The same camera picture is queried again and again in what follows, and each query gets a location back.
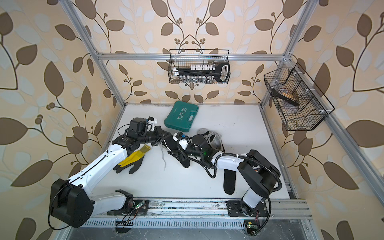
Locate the green plastic tool case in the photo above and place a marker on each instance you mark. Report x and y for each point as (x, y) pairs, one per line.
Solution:
(182, 116)

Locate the brush in right basket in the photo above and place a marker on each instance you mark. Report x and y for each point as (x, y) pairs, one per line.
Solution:
(286, 97)

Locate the wire basket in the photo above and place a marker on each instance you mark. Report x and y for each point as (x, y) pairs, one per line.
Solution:
(314, 105)
(187, 57)

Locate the black insole on table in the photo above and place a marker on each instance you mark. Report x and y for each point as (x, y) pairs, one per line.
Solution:
(229, 183)

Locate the yellow black work glove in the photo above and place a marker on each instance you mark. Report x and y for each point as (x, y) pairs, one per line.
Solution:
(134, 160)

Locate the black socket bit holder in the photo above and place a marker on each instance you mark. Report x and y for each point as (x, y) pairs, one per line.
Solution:
(217, 71)

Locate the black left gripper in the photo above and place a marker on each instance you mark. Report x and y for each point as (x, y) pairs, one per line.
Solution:
(158, 132)

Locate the black insole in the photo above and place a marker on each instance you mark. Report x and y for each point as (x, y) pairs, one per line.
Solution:
(179, 156)
(229, 183)

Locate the right wire basket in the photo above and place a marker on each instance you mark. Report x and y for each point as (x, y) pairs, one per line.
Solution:
(314, 105)

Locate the back wire basket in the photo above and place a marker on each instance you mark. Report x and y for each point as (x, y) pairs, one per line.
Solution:
(187, 57)

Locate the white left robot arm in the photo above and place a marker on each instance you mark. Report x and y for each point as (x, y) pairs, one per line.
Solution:
(71, 201)

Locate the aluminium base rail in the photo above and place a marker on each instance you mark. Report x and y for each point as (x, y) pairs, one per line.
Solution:
(202, 214)

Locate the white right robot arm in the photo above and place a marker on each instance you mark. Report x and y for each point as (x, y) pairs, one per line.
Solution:
(262, 177)

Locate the black white sneaker with laces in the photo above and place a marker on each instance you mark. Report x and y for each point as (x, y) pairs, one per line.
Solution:
(172, 143)

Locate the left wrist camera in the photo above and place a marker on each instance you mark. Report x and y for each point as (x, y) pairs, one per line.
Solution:
(142, 125)

